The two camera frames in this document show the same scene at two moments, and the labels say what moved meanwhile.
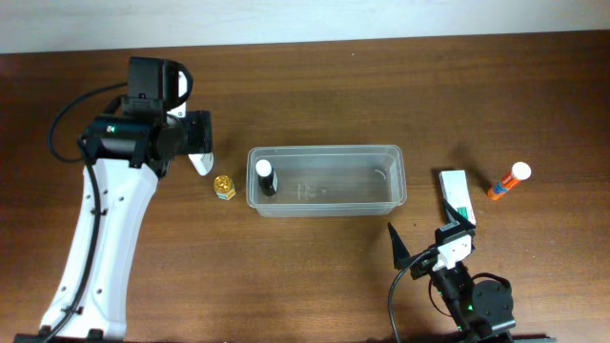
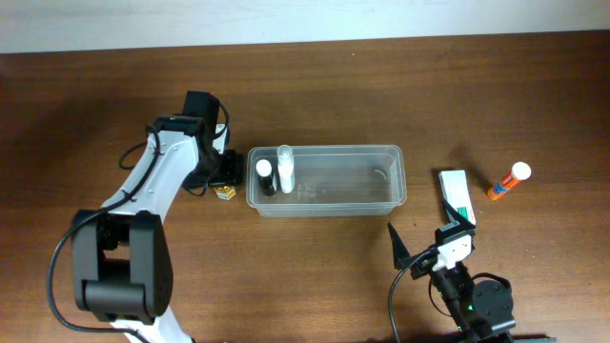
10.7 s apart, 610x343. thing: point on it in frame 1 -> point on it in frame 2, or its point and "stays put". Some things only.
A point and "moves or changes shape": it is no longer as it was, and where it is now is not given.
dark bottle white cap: [267, 177] stays put
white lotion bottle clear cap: [202, 162] moves or changes shape
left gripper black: [200, 131] -> [229, 168]
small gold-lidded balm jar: [224, 187] stays put
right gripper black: [424, 263] stays put
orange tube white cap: [520, 171] stays put
